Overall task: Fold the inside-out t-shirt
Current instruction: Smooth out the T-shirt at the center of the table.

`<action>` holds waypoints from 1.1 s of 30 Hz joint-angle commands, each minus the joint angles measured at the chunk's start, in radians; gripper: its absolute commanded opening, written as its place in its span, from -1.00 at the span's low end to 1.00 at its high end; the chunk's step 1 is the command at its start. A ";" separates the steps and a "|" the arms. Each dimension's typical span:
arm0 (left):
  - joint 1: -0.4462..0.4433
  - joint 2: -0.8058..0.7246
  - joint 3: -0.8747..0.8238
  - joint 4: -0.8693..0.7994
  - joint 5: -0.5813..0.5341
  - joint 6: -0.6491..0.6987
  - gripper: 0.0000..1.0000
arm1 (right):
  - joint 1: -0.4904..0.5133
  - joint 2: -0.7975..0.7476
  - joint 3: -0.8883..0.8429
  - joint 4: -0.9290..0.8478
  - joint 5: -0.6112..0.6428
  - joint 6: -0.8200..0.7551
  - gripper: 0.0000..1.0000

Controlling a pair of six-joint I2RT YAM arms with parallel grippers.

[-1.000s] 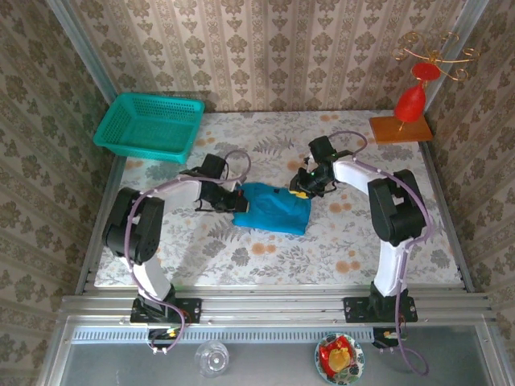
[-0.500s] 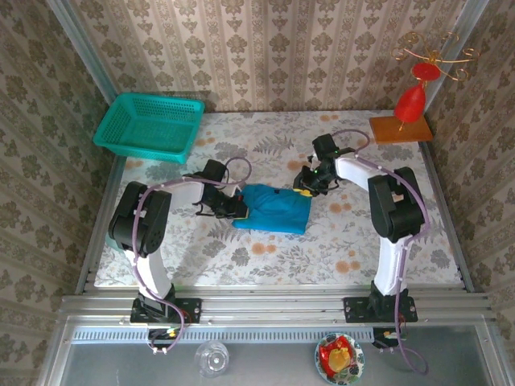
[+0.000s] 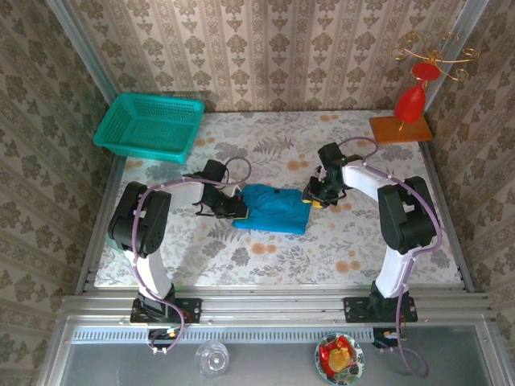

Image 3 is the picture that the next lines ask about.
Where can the blue t-shirt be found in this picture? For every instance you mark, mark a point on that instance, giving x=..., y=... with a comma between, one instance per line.
x=277, y=213

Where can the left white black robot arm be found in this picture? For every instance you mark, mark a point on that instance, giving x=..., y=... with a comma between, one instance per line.
x=138, y=225

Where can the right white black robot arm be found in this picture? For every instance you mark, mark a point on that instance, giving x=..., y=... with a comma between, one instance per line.
x=406, y=217

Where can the floral tablecloth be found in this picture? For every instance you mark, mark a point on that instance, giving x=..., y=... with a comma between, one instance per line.
x=281, y=261

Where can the orange wooden board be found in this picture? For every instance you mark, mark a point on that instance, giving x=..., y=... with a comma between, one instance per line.
x=402, y=136

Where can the teal plastic basket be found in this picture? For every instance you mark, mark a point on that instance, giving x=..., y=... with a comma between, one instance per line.
x=133, y=128

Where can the black controller board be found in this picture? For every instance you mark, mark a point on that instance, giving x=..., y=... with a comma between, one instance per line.
x=380, y=335
x=161, y=333

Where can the red snack wrapper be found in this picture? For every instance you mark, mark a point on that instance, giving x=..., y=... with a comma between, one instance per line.
x=325, y=354

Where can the clear glass bowl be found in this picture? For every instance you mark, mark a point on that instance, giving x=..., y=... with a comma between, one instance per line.
x=211, y=362

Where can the patterned plate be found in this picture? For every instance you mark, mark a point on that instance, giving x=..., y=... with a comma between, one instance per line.
x=358, y=362

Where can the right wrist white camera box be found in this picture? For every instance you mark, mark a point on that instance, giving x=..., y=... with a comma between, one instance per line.
x=320, y=173

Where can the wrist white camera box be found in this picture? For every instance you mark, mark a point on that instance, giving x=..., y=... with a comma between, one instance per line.
x=320, y=173
x=233, y=191

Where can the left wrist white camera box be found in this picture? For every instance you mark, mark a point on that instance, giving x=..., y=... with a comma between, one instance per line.
x=233, y=191

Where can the aluminium frame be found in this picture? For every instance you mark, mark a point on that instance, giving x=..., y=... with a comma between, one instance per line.
x=273, y=309

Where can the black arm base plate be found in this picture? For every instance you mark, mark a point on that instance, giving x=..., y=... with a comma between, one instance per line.
x=189, y=311
x=354, y=309

